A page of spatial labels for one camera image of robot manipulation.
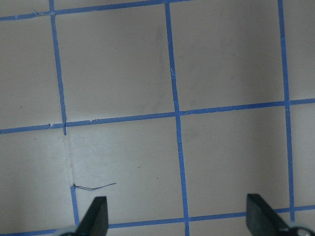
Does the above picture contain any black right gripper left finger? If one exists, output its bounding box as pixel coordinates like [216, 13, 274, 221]
[58, 196, 109, 236]

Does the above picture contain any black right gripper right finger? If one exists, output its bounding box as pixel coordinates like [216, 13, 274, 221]
[246, 193, 315, 236]

